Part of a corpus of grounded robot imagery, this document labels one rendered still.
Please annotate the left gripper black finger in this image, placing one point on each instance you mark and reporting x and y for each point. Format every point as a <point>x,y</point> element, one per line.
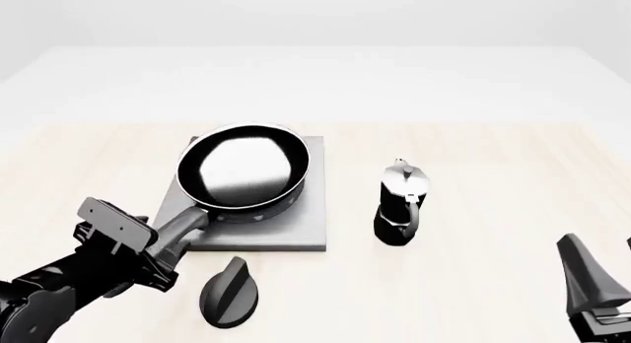
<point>167,256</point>

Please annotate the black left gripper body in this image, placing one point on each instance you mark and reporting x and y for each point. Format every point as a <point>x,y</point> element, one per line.
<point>133,265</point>

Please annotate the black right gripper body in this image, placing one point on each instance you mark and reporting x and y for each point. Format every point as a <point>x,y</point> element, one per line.
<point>604,326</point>

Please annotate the black frying pan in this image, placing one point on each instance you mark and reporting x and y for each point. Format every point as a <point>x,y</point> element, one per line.
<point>246,173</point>

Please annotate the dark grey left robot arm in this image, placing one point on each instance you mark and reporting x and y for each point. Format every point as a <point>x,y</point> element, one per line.
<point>44,291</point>

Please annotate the round black stove knob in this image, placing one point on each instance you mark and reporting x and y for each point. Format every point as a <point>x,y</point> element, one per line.
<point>229,295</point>

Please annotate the flat grey stove plate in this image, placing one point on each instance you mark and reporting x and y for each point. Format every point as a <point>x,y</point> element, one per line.
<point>301,224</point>

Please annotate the small flat plate on stalk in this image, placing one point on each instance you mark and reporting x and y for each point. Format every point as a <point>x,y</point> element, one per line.
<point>116,221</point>

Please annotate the black and silver moka pot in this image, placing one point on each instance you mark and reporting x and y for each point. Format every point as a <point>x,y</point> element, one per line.
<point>394,210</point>

